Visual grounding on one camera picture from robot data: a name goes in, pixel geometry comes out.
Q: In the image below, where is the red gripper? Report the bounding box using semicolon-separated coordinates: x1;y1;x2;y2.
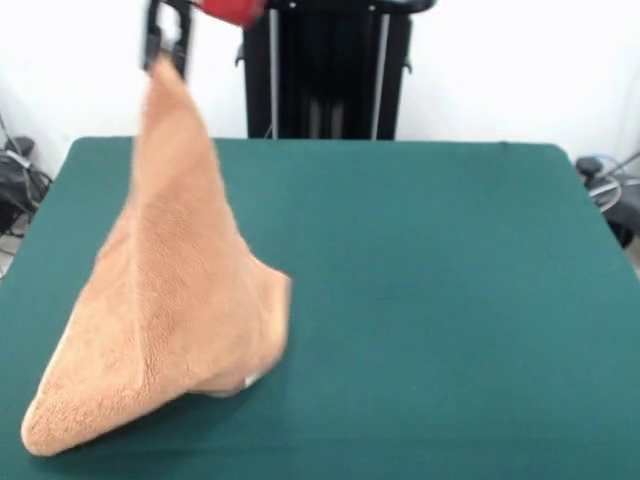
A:
138;0;266;79

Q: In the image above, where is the tan terry towel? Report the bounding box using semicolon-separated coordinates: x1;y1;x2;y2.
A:
20;62;294;459

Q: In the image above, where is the black chair base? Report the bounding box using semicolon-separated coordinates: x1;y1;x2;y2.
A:
0;134;55;239

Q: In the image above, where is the dark green table cloth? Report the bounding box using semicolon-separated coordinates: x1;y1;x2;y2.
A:
0;135;640;480

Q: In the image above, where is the grey chair base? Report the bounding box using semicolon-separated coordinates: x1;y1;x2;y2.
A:
574;152;640;249

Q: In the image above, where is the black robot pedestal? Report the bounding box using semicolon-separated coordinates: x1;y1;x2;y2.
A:
229;0;436;141

